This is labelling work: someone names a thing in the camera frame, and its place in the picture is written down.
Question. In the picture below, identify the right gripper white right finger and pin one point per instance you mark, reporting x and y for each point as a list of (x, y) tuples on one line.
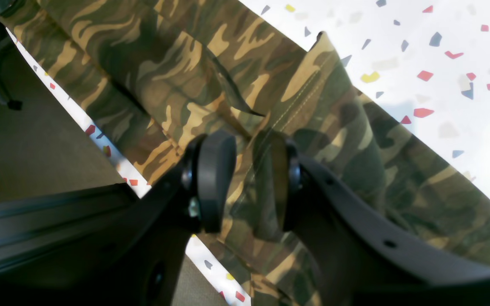
[(358, 257)]

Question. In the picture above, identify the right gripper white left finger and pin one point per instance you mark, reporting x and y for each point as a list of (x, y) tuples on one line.
[(106, 246)]

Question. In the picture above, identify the camouflage T-shirt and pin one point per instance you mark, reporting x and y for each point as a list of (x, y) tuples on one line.
[(153, 74)]

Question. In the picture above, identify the terrazzo pattern table cloth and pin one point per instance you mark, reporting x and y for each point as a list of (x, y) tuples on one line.
[(424, 62)]

